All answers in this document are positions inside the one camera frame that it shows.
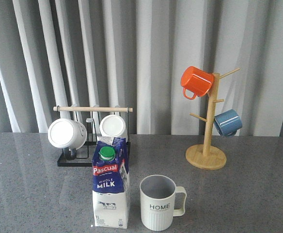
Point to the Pascual whole milk carton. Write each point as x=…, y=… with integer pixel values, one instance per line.
x=110, y=164

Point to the cream HOME mug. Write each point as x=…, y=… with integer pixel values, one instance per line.
x=157, y=198

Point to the white ribbed mug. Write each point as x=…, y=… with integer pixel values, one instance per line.
x=113, y=126

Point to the orange mug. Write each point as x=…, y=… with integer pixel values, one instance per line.
x=196, y=82

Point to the wooden mug tree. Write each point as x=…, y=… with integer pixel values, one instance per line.
x=206, y=156

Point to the blue mug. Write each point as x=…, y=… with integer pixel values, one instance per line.
x=228, y=123

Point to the grey white curtain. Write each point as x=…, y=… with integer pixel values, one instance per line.
x=132, y=53

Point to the white round mug dark handle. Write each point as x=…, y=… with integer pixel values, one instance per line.
x=67, y=135

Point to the black wire mug rack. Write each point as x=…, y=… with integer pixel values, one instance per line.
x=91, y=118

